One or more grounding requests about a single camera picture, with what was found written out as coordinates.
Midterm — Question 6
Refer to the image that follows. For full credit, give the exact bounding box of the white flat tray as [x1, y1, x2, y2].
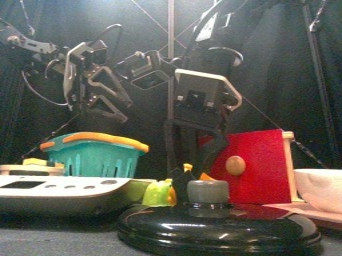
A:
[0, 163, 66, 177]

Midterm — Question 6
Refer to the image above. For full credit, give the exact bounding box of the thin vertical metal pole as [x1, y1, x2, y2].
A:
[165, 0, 176, 174]

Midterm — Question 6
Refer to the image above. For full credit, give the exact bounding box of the black pot lid grey knob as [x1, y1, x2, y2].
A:
[116, 179, 323, 256]

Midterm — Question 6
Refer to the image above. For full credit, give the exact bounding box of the small yellow toy block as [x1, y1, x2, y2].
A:
[21, 157, 66, 168]

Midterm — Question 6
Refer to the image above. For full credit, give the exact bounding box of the green toy leafy vegetable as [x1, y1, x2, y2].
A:
[140, 179, 173, 208]

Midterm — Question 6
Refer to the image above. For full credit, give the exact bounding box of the red box with wooden knob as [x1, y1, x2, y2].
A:
[197, 129, 304, 205]

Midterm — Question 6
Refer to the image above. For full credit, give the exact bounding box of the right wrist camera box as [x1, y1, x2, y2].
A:
[116, 49, 177, 91]

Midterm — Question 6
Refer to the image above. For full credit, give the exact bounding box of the white digital kitchen scale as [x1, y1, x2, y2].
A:
[0, 174, 152, 218]

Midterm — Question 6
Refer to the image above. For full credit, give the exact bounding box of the dark slanted frame pole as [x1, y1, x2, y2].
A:
[300, 0, 340, 168]

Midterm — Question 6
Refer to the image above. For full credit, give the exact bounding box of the teal basket orange rim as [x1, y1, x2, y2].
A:
[38, 131, 150, 180]

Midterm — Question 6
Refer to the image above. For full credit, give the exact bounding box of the white plate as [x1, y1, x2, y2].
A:
[264, 201, 342, 232]

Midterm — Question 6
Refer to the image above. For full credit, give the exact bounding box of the white bowl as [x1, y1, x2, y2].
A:
[292, 168, 342, 215]

